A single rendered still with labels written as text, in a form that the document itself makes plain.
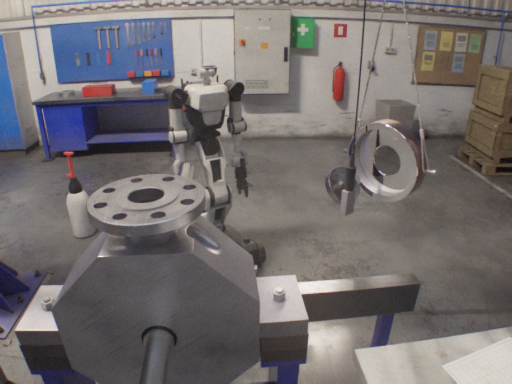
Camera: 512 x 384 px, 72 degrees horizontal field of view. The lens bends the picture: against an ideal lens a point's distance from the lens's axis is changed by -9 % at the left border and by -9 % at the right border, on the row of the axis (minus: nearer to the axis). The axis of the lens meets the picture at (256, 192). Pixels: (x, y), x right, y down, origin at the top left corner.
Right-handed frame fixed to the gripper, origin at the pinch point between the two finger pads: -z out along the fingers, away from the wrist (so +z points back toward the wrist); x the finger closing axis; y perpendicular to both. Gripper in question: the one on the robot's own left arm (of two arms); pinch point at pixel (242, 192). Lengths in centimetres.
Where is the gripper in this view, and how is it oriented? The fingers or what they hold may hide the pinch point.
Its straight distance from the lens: 289.1
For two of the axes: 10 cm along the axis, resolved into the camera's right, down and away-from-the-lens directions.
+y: 8.6, -2.1, 4.6
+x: 5.0, 1.7, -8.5
